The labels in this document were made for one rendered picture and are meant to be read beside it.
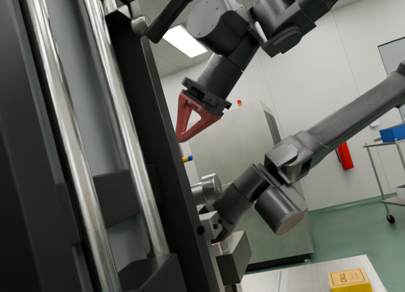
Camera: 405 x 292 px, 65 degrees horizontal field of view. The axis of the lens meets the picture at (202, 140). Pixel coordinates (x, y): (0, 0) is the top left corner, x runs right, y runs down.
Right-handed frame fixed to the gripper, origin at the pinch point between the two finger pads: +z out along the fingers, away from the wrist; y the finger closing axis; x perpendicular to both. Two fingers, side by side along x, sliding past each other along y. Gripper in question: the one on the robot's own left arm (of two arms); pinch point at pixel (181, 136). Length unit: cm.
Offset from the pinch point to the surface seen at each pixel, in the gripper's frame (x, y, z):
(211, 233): -13.7, -5.3, 8.1
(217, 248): -15.5, 10.7, 16.9
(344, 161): -87, 435, -5
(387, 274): -129, 220, 45
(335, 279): -37.5, 16.7, 9.0
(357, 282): -39.7, 13.9, 6.2
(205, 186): -8.7, -4.6, 3.0
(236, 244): -18.3, 16.3, 16.0
